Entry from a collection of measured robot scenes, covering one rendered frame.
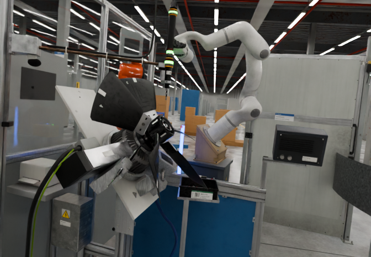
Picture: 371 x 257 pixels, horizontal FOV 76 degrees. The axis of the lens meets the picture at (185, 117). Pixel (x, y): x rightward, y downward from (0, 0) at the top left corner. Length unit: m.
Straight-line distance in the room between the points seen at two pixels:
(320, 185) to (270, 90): 1.19
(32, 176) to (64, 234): 0.33
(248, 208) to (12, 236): 1.31
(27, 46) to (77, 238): 0.86
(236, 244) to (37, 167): 1.23
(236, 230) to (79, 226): 0.93
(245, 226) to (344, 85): 1.99
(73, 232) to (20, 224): 0.44
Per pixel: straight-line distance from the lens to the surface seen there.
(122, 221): 1.22
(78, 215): 1.24
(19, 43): 1.21
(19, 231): 1.67
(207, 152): 1.70
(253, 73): 1.57
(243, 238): 1.69
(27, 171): 1.44
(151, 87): 1.32
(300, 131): 1.47
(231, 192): 1.56
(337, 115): 3.05
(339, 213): 3.26
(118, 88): 1.00
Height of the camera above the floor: 1.33
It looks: 3 degrees down
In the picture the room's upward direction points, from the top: 5 degrees clockwise
